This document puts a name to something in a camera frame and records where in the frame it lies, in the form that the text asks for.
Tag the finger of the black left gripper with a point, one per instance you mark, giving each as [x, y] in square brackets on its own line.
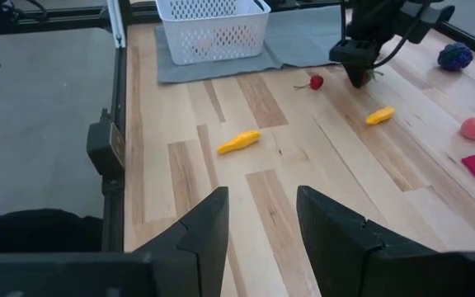
[362, 74]
[352, 74]

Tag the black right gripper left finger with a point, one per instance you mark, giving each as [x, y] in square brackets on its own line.
[97, 274]

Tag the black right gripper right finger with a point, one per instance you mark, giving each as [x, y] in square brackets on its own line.
[406, 274]

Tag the red toy cherry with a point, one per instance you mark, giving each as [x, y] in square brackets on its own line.
[368, 76]
[316, 81]

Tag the yellow toy banana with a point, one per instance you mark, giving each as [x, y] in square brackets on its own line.
[380, 116]
[239, 142]

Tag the purple toy grape bunch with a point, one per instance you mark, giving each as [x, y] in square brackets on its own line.
[455, 57]

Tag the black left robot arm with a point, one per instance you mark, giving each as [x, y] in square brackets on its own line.
[427, 20]

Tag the grey cloth mat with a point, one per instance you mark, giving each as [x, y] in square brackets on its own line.
[299, 41]

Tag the white perforated plastic basket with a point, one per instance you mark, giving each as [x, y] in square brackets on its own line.
[213, 33]

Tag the black table-level camera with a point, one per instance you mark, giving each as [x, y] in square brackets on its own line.
[105, 144]

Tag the silver aluminium post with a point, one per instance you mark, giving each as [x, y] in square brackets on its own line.
[116, 22]

